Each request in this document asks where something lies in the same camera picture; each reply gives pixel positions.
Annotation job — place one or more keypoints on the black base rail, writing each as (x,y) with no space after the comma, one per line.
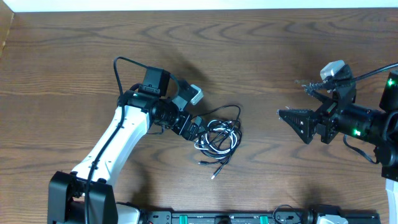
(167,217)

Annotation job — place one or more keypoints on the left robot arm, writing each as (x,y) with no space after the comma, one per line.
(85,195)

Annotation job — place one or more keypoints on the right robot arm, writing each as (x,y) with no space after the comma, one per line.
(377,127)

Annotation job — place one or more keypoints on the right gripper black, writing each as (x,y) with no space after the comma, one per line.
(328,116)

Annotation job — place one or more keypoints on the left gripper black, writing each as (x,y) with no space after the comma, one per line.
(191,127)

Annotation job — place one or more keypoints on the cardboard box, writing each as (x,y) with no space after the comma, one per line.
(6,19)

